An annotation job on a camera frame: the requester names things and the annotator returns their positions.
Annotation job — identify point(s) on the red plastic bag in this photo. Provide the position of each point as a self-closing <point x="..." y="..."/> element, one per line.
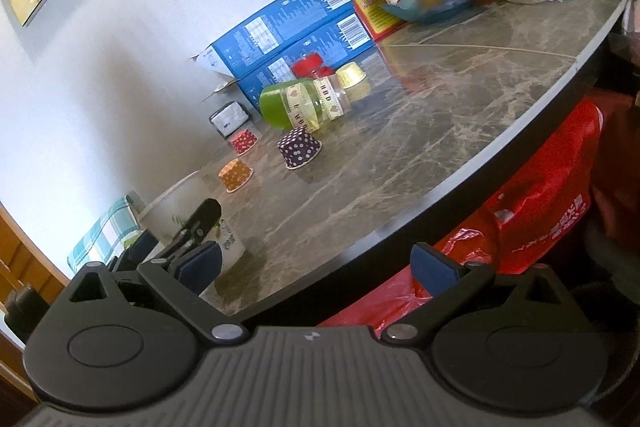
<point x="540" y="187"/>

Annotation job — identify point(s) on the wooden furniture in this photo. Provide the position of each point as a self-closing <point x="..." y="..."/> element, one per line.
<point x="20" y="252"/>

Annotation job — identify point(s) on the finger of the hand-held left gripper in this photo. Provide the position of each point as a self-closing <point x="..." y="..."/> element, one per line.
<point x="142" y="248"/>
<point x="200" y="217"/>

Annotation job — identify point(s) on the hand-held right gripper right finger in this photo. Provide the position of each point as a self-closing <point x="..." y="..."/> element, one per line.
<point x="432" y="271"/>

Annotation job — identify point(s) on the red polka dot paper cup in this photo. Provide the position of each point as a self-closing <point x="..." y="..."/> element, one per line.
<point x="244" y="142"/>

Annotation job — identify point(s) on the green lid clear plastic jar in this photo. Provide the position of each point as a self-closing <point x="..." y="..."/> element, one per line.
<point x="300" y="107"/>

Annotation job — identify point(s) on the red bottle cap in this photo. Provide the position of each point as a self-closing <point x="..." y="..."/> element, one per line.
<point x="310" y="67"/>

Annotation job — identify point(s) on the red cardboard box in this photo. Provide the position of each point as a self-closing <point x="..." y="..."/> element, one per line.
<point x="376" y="16"/>

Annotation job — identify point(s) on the white tissue packet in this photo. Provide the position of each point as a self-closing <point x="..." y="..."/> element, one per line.
<point x="227" y="119"/>

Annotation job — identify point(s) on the gold foil paper cup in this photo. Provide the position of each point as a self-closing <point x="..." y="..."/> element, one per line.
<point x="350" y="75"/>

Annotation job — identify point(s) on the orange polka dot paper cup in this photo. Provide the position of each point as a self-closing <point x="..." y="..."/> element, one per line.
<point x="234" y="176"/>

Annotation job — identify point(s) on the blue cardboard box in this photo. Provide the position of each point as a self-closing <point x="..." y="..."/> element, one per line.
<point x="320" y="46"/>
<point x="280" y="17"/>

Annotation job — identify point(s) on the dark red cloth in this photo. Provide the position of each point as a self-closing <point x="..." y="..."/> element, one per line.
<point x="617" y="157"/>

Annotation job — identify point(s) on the purple polka dot paper cup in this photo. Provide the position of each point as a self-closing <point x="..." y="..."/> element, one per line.
<point x="299" y="148"/>

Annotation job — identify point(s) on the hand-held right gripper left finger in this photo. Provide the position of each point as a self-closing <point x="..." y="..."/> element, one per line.
<point x="200" y="267"/>

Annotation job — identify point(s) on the teal plaid cloth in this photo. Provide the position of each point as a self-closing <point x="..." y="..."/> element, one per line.
<point x="100" y="232"/>

